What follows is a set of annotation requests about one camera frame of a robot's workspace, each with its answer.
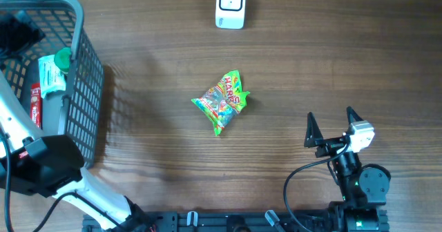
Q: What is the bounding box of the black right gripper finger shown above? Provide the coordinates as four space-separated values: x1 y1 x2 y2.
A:
304 112 323 147
346 106 363 133

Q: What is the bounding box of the red snack stick packet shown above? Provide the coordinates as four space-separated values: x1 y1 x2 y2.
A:
30 83 42 128

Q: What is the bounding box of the white barcode scanner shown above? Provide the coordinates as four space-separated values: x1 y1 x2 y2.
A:
215 0 246 30

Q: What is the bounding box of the green lid jar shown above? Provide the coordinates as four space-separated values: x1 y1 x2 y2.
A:
54 47 72 75

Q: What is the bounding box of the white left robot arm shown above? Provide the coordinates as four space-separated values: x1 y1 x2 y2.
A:
1 8 155 231

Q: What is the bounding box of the green Haribo gummy bag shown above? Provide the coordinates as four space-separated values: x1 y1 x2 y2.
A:
191 70 250 136

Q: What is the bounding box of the grey plastic shopping basket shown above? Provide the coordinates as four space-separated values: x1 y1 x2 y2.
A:
1 0 104 168

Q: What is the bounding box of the teal tissue packet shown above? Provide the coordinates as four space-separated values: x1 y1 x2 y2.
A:
38 55 66 99

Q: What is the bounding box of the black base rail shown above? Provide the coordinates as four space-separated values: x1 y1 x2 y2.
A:
81 209 390 232

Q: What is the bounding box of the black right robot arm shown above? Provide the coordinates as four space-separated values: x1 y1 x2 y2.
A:
304 106 391 231

